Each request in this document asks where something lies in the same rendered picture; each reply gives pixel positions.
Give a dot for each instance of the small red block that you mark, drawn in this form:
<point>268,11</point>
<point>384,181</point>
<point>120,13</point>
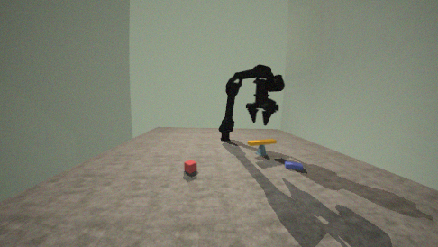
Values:
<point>190,166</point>

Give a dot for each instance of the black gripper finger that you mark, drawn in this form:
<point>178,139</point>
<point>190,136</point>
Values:
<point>253,113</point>
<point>266,116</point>

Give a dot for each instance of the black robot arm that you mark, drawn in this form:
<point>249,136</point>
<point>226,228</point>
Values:
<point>271,84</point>

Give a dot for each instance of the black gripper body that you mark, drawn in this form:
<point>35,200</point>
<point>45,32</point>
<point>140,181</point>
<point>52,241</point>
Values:
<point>261,100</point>

